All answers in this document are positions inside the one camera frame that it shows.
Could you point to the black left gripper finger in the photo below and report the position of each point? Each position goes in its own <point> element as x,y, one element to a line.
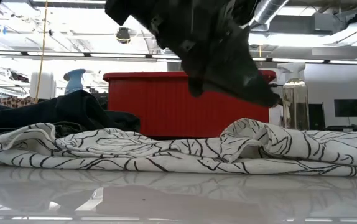
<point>240,84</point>

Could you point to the clear spray bottle white trigger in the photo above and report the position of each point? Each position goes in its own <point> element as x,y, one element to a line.
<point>296,105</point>

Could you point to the white patterned garment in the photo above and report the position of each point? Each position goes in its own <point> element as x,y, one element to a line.
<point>166,152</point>

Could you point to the dark blue denim jeans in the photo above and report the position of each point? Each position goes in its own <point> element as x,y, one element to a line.
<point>72,109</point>

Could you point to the red plastic laundry bin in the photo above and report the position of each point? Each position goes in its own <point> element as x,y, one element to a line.
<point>160,105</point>

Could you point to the dark round ceiling lamp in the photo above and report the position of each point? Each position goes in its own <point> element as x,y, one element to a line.
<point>123,35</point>

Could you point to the dark wide partition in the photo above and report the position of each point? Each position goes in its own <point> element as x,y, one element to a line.
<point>317,116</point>

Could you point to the blue Febreze spray bottle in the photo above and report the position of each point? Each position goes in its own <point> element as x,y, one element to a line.
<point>74,82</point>

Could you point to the long ceiling light bar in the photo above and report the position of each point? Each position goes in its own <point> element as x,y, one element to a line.
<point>57,54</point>

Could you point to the white cylindrical container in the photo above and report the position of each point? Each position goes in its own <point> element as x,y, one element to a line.
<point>43,87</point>

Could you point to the floral patterned cloth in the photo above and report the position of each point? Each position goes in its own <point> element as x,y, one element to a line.
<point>16,101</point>

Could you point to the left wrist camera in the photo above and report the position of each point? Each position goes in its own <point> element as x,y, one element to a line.
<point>245,9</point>

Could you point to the smooth silver ventilation duct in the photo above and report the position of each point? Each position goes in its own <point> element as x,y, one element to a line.
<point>268,9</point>

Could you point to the black wall monitor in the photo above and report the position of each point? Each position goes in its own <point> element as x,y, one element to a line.
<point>349,108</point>

